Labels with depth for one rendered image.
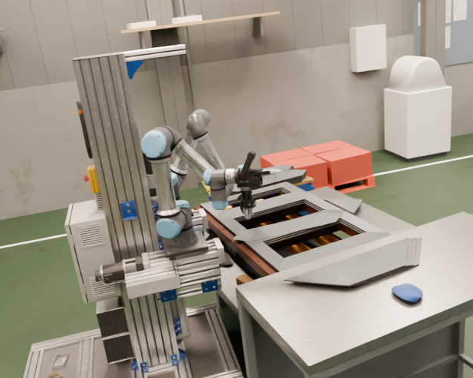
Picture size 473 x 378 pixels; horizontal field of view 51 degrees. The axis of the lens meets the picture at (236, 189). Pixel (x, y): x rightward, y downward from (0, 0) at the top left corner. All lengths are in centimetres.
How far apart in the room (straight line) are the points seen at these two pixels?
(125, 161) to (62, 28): 412
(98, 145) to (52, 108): 409
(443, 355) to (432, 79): 457
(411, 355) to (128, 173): 181
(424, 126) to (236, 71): 259
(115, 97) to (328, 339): 155
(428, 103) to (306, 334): 552
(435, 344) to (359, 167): 336
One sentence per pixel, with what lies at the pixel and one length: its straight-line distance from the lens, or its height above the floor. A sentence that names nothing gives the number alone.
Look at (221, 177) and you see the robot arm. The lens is 231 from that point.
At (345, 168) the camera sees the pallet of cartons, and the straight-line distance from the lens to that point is 600.
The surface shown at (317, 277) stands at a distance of 216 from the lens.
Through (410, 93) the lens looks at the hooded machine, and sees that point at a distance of 693.
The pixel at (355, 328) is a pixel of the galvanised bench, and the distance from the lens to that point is 189.
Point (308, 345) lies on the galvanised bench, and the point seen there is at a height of 105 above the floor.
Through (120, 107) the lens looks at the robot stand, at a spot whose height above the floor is 177.
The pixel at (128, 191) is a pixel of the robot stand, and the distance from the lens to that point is 270.
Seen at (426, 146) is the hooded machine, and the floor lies 19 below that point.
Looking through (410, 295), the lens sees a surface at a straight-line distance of 203.
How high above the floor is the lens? 214
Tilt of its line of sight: 19 degrees down
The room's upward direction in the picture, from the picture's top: 7 degrees counter-clockwise
